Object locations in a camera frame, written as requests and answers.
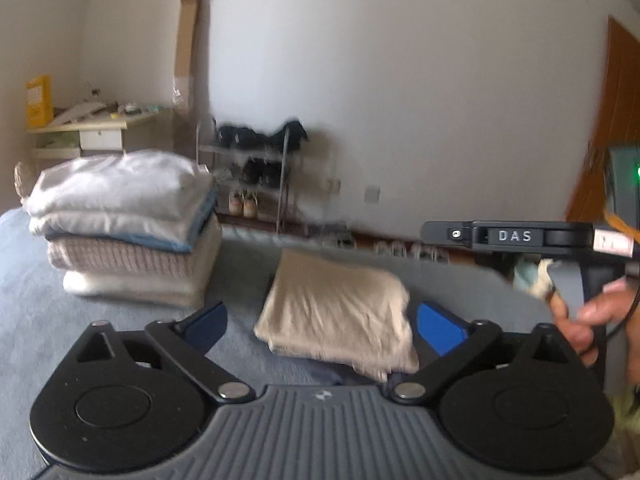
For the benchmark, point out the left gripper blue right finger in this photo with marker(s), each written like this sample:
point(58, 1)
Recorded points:
point(457, 344)

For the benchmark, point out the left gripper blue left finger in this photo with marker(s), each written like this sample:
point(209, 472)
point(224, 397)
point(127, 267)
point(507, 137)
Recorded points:
point(184, 344)

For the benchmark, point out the beige trousers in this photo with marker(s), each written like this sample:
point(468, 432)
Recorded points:
point(338, 313)

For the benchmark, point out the operator right hand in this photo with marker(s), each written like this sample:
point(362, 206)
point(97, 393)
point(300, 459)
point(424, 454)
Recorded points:
point(610, 306)

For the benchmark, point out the pink checked folded garment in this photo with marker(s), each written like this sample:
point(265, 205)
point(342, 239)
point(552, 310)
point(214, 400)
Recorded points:
point(99, 255)

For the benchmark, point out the blue folded garment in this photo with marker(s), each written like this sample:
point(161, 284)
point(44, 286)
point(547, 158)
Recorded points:
point(168, 235)

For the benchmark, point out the pair of white sneakers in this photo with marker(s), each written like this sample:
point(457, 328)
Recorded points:
point(243, 204)

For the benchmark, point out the white folded top garment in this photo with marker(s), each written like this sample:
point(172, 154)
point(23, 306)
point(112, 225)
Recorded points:
point(154, 184)

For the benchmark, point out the grey bed blanket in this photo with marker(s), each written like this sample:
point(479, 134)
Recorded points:
point(40, 321)

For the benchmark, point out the metal shoe rack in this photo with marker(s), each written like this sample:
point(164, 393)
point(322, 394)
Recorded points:
point(241, 158)

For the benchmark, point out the wooden side shelf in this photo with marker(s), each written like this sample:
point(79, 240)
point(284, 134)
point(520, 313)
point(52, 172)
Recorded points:
point(104, 134)

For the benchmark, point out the white woven ball lamp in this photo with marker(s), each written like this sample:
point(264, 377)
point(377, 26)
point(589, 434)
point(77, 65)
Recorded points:
point(24, 180)

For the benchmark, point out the tall cardboard piece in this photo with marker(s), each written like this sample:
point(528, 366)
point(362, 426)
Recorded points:
point(182, 83)

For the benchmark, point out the yellow box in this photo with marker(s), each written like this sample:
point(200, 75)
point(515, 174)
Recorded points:
point(39, 104)

